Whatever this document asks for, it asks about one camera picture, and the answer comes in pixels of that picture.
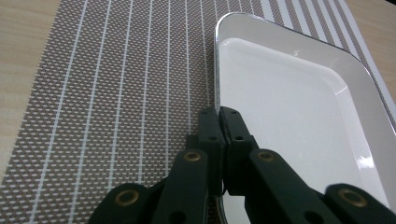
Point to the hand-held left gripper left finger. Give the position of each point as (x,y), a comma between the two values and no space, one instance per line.
(214,137)

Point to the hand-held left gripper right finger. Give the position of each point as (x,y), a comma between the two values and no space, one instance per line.
(236,140)

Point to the white square plate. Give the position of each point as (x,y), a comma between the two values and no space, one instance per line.
(280,109)

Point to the striped woven placemat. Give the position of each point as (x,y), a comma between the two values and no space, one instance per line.
(109,93)

